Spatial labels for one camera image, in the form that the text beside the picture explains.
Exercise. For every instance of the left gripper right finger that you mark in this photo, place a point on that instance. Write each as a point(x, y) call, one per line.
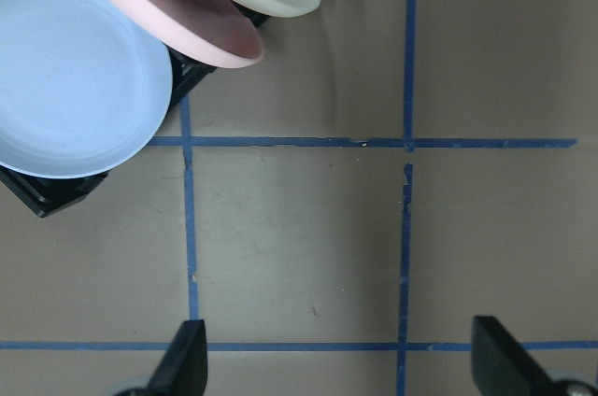
point(500, 366)

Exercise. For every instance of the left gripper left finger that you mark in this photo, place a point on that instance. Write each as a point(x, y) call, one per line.
point(183, 368)

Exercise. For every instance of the blue plate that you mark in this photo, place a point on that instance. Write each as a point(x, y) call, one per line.
point(83, 88)

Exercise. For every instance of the black plate rack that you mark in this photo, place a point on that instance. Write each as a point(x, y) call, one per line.
point(46, 195)

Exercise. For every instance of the pink plate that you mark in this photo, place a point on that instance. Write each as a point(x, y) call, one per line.
point(212, 32)

